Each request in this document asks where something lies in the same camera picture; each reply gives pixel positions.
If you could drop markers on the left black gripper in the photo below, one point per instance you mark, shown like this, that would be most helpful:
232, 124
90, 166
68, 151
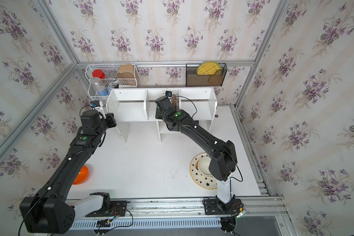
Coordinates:
111, 118

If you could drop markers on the white wooden bookshelf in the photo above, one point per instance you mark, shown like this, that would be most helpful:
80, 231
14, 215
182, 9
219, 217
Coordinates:
137, 105

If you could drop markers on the brown striped cloth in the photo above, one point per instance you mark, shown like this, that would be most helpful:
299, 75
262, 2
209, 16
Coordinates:
175, 102

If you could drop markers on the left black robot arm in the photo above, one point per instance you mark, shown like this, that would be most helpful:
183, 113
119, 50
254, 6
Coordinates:
47, 211

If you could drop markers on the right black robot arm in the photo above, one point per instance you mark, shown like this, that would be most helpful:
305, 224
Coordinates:
222, 154

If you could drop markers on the clear plastic water bottle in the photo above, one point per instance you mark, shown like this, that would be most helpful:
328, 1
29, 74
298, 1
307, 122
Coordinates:
99, 86

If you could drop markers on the brown cardboard box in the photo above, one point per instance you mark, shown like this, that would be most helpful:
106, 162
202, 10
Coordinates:
128, 75

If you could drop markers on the orange plastic bowl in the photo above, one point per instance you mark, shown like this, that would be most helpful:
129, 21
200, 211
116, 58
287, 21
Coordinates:
82, 175

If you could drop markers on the black mesh basket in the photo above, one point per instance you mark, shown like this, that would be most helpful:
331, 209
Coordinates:
194, 80

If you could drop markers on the cream ceramic bowl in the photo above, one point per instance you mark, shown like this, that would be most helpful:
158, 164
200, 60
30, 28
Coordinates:
203, 166

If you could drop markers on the brown round coaster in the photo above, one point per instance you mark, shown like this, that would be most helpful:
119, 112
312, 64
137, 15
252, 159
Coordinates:
215, 80

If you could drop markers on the yellow round woven mat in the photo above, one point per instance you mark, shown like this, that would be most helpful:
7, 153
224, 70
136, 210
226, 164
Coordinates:
208, 68

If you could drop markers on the star patterned plate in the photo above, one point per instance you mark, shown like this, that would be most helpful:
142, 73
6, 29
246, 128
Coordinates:
208, 183

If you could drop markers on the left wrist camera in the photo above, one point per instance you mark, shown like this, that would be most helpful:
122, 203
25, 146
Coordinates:
97, 105

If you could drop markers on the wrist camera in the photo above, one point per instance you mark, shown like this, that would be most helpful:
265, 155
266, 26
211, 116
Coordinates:
169, 94
97, 105

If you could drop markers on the white wire basket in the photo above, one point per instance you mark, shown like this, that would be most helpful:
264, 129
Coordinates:
110, 80

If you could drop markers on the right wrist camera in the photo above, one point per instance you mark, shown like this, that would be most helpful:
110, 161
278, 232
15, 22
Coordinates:
169, 94

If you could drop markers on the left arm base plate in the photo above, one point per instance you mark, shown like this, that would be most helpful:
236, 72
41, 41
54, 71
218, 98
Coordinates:
117, 209

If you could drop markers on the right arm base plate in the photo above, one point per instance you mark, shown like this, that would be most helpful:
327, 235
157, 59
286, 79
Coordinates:
213, 206

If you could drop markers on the aluminium mounting rail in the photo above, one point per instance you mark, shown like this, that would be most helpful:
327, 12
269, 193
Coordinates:
193, 207

